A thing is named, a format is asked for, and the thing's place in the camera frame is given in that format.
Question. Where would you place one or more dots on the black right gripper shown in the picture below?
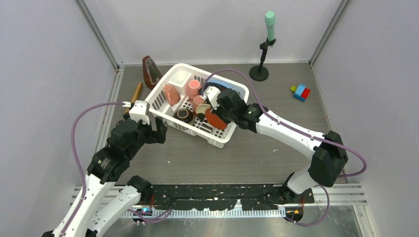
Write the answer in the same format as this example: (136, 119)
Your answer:
(217, 112)

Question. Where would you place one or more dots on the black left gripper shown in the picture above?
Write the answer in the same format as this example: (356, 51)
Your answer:
(159, 136)

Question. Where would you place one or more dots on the orange saucer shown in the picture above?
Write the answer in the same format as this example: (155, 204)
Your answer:
(214, 120)

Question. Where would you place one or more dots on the dark green square plate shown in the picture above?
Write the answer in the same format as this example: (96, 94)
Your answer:
(209, 84)

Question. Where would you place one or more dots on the brown ceramic bowl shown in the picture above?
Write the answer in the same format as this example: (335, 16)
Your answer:
(184, 115)

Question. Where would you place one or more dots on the cream patterned plate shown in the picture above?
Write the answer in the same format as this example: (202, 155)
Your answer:
(201, 110)

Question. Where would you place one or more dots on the pink mug with handle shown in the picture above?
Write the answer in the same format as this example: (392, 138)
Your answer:
(171, 94)

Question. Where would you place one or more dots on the white mug pink handle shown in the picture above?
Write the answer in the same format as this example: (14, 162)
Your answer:
(197, 101)

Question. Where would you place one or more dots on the white plastic dish rack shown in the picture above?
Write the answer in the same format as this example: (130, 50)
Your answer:
(178, 77)

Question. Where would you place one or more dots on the pink cup white inside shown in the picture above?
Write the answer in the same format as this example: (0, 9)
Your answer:
(192, 89)

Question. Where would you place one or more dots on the light blue plate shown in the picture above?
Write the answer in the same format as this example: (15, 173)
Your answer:
(236, 88)

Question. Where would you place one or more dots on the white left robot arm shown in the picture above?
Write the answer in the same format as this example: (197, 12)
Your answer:
(85, 218)

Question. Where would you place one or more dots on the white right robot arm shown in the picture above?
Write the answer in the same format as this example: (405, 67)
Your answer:
(325, 151)

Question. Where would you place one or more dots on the wooden rolling pin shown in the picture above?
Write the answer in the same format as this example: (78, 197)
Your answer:
(134, 97)

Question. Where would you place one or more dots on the green microphone on stand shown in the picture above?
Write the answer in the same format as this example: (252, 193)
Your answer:
(261, 73)

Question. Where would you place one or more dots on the brown wooden metronome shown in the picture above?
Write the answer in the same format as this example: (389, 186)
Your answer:
(151, 72)

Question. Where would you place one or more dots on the colourful toy blocks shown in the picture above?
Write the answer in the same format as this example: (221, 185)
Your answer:
(300, 92)

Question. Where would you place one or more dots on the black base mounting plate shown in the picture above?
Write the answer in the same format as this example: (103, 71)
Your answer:
(219, 197)

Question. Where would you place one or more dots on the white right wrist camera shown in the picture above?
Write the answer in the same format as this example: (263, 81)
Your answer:
(211, 95)

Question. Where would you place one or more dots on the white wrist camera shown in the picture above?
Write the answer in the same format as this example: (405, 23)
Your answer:
(138, 111)
(211, 95)

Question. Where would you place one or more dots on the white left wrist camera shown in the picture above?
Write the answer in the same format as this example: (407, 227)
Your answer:
(138, 111)

